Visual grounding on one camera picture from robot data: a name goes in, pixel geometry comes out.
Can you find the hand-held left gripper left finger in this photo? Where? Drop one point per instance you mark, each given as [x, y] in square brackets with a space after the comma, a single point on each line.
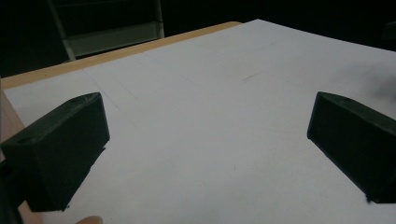
[59, 146]

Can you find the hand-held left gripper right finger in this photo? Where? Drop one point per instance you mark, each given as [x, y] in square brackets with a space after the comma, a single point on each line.
[358, 143]

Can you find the grey metal stand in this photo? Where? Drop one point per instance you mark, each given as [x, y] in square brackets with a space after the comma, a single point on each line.
[115, 37]

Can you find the white table mat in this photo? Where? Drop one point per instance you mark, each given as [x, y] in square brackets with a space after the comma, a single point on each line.
[211, 118]

